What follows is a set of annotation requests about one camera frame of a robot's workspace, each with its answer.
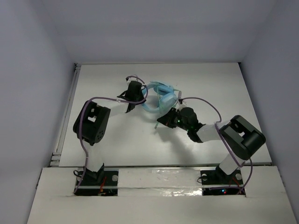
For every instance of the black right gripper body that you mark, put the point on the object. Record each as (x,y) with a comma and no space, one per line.
(178,122)

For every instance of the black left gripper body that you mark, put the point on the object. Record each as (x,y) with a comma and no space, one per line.
(131,102)

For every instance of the light blue headphones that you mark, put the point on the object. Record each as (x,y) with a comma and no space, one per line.
(167,98)

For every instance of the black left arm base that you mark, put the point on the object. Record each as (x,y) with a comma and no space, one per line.
(104,182)

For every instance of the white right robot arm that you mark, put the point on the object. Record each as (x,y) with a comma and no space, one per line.
(240,137)

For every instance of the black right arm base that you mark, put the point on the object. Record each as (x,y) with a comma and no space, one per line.
(216,183)

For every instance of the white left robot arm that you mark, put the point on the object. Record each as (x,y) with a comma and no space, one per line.
(91,123)

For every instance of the white front platform board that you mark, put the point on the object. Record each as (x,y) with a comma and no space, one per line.
(161,196)

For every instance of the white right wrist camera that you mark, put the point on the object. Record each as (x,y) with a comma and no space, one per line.
(181,104)

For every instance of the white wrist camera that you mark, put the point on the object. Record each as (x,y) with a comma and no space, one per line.
(129,79)
(181,104)

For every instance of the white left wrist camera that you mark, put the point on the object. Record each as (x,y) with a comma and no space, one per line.
(129,79)

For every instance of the aluminium rail left side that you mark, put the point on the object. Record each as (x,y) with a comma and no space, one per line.
(58,147)

